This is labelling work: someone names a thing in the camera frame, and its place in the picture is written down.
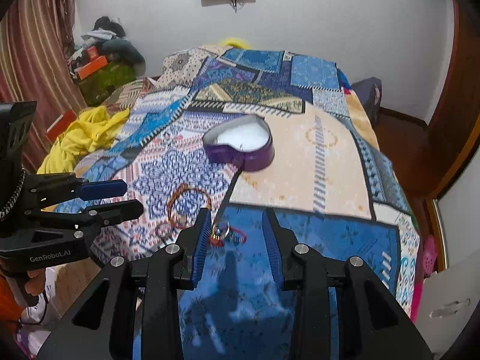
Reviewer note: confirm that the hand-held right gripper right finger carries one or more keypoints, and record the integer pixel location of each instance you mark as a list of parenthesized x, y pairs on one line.
[(272, 247)]

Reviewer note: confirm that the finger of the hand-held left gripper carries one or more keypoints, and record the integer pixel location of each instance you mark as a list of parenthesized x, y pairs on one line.
[(105, 189), (120, 210)]

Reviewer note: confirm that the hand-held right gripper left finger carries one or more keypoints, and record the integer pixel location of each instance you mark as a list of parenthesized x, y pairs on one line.
[(200, 247)]

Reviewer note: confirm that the purple heart-shaped box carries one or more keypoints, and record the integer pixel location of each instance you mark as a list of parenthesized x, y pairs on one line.
[(255, 157)]

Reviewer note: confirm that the person's left hand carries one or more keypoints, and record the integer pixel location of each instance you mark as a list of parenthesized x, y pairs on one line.
[(35, 283)]

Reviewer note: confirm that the red bangle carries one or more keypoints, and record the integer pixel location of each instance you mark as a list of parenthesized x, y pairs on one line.
[(242, 237)]

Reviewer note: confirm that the dark brown bangle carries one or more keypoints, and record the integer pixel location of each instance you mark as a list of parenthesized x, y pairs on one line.
[(157, 228)]

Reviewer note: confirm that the orange bangle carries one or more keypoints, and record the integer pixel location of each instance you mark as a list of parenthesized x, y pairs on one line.
[(173, 197)]

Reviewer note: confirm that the yellow cloth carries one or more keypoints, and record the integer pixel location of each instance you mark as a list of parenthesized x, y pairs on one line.
[(82, 135)]

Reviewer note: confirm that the red box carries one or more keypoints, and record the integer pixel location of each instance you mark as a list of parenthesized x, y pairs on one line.
[(60, 124)]

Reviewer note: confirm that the green box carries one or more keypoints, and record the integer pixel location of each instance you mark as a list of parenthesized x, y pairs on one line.
[(105, 82)]

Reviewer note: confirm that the patchwork printed blanket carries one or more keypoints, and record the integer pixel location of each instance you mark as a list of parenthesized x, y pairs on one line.
[(318, 150)]

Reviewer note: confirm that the orange box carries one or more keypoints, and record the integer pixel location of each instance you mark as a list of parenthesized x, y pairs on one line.
[(92, 66)]

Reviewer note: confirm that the pile of dark clothes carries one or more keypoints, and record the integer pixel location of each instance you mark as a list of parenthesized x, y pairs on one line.
[(123, 50)]

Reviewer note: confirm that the pink slipper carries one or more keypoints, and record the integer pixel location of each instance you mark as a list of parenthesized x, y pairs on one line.
[(429, 253)]

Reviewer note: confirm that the striped curtain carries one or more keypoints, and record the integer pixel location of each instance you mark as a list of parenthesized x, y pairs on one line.
[(33, 45)]

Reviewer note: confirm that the dark blue cushion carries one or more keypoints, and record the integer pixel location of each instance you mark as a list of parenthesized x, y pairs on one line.
[(369, 93)]

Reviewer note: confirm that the white drawer cabinet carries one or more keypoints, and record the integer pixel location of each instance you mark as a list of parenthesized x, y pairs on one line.
[(450, 288)]

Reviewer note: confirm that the wooden wardrobe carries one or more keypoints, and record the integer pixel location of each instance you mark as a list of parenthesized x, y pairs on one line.
[(457, 120)]

